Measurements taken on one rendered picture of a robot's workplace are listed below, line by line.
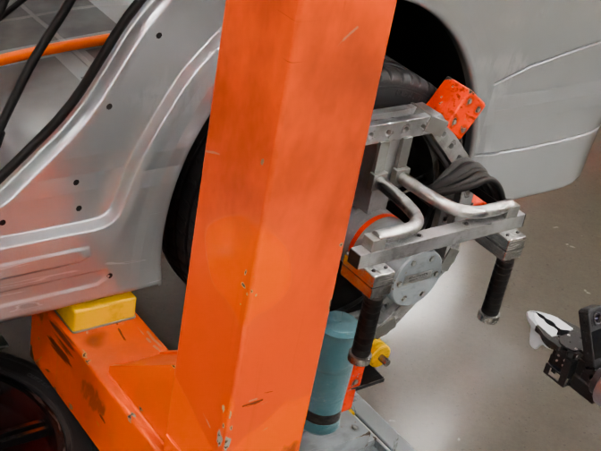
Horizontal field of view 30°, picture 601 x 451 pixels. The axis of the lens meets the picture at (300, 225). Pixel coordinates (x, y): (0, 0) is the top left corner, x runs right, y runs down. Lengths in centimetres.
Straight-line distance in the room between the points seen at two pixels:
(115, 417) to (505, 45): 115
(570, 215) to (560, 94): 182
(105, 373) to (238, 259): 59
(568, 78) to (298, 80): 139
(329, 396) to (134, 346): 41
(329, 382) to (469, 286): 168
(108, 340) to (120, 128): 42
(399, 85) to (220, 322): 77
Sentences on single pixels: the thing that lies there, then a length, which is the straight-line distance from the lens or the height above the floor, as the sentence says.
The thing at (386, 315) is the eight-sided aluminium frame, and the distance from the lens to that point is 246.
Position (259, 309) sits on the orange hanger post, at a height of 109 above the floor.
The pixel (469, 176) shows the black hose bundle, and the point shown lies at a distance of 221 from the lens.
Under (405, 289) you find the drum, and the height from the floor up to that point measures 83.
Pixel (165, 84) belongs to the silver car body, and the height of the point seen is 117.
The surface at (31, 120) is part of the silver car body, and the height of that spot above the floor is 101.
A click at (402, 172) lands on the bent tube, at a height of 101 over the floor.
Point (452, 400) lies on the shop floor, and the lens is 333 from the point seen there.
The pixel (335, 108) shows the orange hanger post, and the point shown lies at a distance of 148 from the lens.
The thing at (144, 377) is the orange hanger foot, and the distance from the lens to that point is 197.
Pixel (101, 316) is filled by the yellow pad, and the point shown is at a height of 71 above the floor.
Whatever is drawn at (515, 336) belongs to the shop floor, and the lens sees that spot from 369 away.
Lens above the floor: 199
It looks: 30 degrees down
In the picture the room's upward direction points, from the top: 11 degrees clockwise
